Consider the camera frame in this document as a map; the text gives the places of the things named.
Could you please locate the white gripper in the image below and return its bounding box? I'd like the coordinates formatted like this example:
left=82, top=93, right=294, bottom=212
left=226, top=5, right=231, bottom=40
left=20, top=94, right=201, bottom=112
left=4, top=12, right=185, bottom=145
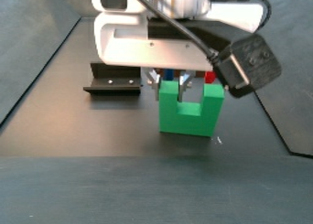
left=92, top=0, right=262, bottom=101

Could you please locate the green U-shaped block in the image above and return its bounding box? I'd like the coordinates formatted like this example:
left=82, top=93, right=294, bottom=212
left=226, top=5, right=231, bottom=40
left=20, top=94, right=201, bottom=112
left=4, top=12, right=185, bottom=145
left=159, top=80, right=225, bottom=137

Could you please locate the blue hexagonal peg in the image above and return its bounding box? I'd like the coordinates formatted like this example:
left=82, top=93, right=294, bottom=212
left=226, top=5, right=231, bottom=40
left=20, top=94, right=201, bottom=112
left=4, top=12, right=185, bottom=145
left=163, top=69, right=174, bottom=80

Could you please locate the brown stepped block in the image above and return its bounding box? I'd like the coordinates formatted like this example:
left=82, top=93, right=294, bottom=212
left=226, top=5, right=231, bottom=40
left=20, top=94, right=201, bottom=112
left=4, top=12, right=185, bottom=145
left=174, top=69, right=206, bottom=78

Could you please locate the red hexagonal peg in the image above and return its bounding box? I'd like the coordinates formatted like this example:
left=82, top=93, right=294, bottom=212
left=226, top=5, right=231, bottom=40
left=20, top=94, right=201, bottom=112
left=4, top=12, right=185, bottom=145
left=205, top=71, right=217, bottom=84

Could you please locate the black angle bracket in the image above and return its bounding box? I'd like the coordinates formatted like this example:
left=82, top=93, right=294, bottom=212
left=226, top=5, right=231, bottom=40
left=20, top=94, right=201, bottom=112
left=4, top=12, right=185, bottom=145
left=83, top=62, right=142, bottom=95

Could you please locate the black camera box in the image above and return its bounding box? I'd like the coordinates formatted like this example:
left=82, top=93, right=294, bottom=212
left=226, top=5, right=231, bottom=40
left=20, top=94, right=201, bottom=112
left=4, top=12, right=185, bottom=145
left=214, top=34, right=281, bottom=98

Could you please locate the black camera cable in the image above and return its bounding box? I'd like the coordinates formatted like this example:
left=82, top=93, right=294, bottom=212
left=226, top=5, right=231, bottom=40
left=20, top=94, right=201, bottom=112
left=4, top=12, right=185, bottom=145
left=126, top=0, right=273, bottom=64

